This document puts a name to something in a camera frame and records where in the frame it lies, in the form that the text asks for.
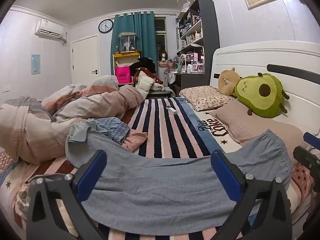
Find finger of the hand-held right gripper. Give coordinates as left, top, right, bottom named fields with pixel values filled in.
left=293, top=146, right=320, bottom=178
left=304, top=132, right=320, bottom=146

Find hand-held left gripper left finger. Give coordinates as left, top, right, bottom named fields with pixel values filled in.
left=26, top=149, right=108, bottom=240

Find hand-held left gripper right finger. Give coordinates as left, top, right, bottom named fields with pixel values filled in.
left=211, top=150, right=293, bottom=240

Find light blue pants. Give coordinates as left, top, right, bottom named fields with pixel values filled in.
left=65, top=129, right=293, bottom=236

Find grey-blue cloth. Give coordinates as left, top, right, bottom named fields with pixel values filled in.
left=67, top=120, right=105, bottom=143

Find denim shorts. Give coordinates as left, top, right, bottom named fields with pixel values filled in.
left=96, top=117, right=130, bottom=145

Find pink cloth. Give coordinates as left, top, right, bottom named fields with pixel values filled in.
left=121, top=130, right=148, bottom=153

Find pink pillow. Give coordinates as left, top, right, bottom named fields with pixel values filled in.
left=215, top=99, right=312, bottom=153

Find green avocado plush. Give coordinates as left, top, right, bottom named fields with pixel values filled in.
left=234, top=73, right=290, bottom=118

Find striped fleece blanket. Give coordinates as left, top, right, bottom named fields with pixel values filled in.
left=0, top=96, right=315, bottom=240

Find pink and white duvet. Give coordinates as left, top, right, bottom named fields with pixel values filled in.
left=0, top=75, right=152, bottom=165

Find floral pillow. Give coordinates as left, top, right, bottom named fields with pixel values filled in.
left=179, top=85, right=235, bottom=112

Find brown plush toy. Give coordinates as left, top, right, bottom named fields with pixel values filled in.
left=218, top=67, right=242, bottom=97

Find pink shopping bag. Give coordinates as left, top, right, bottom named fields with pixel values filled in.
left=115, top=65, right=133, bottom=85

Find white down jacket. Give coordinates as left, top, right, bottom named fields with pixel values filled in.
left=136, top=70, right=155, bottom=100

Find white headboard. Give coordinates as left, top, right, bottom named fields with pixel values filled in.
left=209, top=41, right=320, bottom=140

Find white door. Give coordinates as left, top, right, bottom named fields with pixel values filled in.
left=72, top=35, right=100, bottom=85

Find dark clothes pile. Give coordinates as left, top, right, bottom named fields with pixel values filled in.
left=129, top=57, right=164, bottom=88

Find yellow shelf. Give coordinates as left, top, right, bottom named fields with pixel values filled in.
left=112, top=51, right=141, bottom=84

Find clear display case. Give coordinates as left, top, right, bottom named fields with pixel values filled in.
left=118, top=32, right=137, bottom=53

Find dark bookshelf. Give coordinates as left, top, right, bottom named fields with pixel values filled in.
left=176, top=0, right=220, bottom=97

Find teal curtain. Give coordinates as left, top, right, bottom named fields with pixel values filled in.
left=111, top=11, right=157, bottom=78

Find window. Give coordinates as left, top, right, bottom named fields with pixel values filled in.
left=154, top=17, right=167, bottom=65

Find white air conditioner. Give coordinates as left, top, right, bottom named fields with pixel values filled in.
left=34, top=19, right=68, bottom=44

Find small wall poster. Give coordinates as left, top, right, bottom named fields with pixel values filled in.
left=31, top=54, right=41, bottom=75

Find round wall clock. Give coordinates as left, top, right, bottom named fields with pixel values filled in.
left=98, top=19, right=114, bottom=34

